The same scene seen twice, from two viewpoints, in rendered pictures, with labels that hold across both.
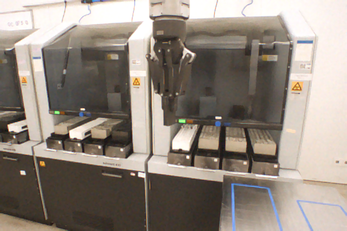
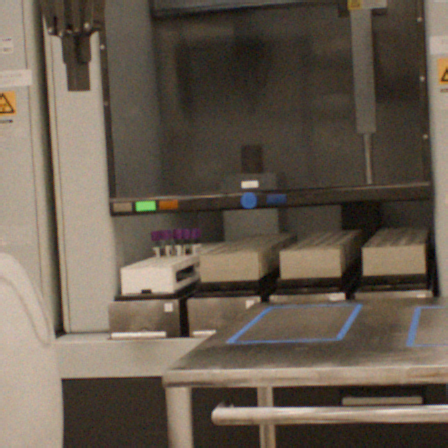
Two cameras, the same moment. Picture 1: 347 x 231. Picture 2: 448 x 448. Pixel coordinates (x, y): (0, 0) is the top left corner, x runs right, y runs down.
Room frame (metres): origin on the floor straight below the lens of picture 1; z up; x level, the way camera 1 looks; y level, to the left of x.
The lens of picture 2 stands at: (-1.00, -0.10, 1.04)
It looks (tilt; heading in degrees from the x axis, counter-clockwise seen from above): 3 degrees down; 357
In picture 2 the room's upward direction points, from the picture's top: 3 degrees counter-clockwise
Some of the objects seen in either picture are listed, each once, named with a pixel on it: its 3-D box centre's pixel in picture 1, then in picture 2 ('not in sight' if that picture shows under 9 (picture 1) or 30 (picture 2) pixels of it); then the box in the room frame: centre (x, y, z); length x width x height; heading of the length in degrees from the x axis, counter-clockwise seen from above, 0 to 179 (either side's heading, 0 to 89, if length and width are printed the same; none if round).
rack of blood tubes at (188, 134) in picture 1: (185, 138); (165, 275); (1.28, -0.10, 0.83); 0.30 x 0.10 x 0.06; 166
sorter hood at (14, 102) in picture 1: (14, 66); not in sight; (1.78, 1.31, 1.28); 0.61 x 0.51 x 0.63; 76
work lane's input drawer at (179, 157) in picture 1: (188, 139); (183, 294); (1.41, -0.13, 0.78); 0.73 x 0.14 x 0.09; 166
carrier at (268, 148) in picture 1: (264, 148); (393, 262); (1.06, -0.51, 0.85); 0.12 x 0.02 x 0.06; 75
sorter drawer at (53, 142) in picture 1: (83, 129); not in sight; (1.62, 0.70, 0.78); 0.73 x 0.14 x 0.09; 166
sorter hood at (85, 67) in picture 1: (103, 65); not in sight; (1.57, 0.48, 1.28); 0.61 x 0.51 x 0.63; 76
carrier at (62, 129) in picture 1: (61, 129); not in sight; (1.39, 0.76, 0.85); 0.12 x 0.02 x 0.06; 76
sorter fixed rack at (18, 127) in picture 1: (30, 123); not in sight; (1.59, 1.13, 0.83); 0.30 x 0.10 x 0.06; 166
